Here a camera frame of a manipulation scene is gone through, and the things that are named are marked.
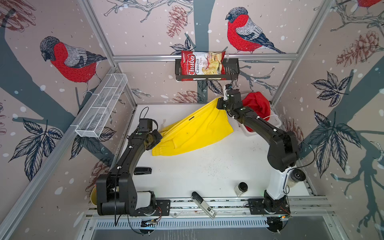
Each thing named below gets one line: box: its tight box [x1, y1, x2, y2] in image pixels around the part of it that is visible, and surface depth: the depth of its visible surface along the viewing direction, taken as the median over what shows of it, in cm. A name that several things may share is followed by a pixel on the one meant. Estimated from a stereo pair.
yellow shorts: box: [152, 97, 234, 156], surface depth 94 cm
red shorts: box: [242, 91, 271, 121], surface depth 102 cm
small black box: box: [134, 167, 152, 175], surface depth 86 cm
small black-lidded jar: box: [234, 181, 249, 197], surface depth 73 cm
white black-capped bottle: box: [287, 168, 307, 188], surface depth 75 cm
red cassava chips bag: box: [181, 50, 227, 82], surface depth 90 cm
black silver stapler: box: [191, 191, 217, 220], surface depth 73 cm
